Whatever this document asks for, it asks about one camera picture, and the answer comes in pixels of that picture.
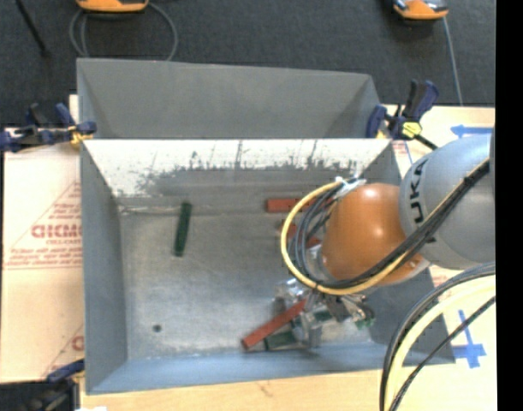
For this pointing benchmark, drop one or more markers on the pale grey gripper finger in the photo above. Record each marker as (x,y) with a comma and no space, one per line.
(288,288)
(315,335)

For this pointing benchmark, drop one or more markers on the dark green flat block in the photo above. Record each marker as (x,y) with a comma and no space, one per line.
(182,229)
(280,341)

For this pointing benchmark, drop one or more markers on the red-brown flat block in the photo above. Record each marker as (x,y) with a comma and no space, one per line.
(292,233)
(280,205)
(271,325)

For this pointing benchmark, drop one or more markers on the grey metal bin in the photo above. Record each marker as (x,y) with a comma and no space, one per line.
(201,289)

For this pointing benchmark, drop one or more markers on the brown cardboard board, red print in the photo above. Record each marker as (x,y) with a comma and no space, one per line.
(38,306)

